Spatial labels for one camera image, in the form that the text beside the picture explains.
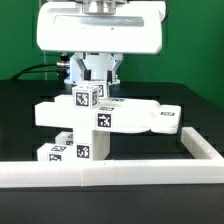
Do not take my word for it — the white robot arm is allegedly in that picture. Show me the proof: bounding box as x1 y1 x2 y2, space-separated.
37 0 168 85

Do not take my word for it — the white chair seat part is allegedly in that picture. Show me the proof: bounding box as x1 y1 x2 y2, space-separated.
73 128 110 160

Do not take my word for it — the white chair back part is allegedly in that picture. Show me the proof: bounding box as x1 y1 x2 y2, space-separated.
35 95 181 134

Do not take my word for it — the white tagged cube nut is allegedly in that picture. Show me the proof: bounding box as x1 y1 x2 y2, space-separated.
89 80 108 99
72 85 99 109

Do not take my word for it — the white U-shaped obstacle frame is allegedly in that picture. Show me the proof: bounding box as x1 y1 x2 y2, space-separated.
0 127 224 188

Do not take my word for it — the black cable with connector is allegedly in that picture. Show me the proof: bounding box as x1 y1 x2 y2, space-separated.
9 61 72 81

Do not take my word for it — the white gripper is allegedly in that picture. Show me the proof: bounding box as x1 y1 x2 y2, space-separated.
37 1 167 83

